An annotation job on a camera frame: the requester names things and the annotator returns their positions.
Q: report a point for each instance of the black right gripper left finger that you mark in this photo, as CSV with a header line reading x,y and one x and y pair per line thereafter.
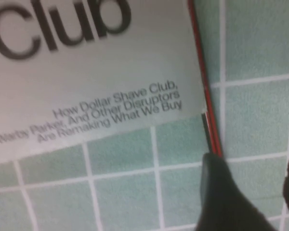
x,y
221,197

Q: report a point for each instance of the red black striped pencil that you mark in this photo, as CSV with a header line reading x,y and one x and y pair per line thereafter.
x,y
203,72

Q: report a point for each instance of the green checkered tablecloth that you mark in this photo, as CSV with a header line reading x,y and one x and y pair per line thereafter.
x,y
255,120

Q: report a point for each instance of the grey blue Dollar Club book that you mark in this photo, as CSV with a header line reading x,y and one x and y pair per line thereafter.
x,y
86,72

